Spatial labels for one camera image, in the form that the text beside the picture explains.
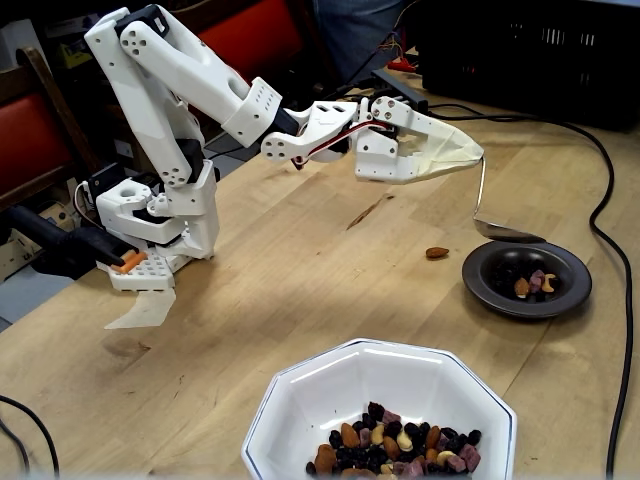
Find trail mix pile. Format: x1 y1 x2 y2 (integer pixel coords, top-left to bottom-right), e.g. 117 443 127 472
304 400 484 479

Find black clamp orange pad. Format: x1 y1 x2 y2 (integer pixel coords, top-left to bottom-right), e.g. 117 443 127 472
4 204 149 280

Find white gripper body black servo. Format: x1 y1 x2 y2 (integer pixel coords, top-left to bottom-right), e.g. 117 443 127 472
353 96 416 181

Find black plastic crate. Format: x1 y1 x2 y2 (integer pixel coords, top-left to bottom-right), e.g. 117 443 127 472
415 0 640 134

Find metal spoon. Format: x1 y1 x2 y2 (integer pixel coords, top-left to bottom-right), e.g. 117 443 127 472
471 154 547 246

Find yellow green box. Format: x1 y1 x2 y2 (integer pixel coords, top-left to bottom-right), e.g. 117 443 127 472
57 39 95 70

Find translucent tape sheet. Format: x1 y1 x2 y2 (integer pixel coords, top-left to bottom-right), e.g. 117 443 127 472
103 287 177 331

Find white octagonal bowl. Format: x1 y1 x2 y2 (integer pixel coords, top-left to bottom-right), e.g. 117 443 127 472
241 337 518 480

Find thick black cable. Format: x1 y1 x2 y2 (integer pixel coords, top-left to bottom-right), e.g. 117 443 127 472
427 102 635 479

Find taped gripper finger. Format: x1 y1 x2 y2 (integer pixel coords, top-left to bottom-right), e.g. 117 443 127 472
399 149 476 182
412 107 485 161

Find brown plate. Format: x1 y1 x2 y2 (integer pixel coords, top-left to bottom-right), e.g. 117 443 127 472
461 237 594 320

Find grey usb hub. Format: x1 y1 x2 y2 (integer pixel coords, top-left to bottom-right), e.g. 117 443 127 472
372 67 430 114

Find beige masking tape wrap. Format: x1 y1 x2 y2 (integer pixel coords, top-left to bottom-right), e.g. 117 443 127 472
412 113 486 184

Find wooden chair red cushion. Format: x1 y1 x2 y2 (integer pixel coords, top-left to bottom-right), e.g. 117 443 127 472
164 0 321 126
0 47 101 211

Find black cable loop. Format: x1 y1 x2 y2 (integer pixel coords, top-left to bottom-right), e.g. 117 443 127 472
0 394 60 479

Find person in blue jeans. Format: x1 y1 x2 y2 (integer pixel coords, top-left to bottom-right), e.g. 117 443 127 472
312 0 404 84

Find white printed carton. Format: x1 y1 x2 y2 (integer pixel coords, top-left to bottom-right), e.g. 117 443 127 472
0 199 69 284

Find scooped trail mix portion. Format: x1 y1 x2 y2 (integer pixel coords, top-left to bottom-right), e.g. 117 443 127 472
492 259 561 304

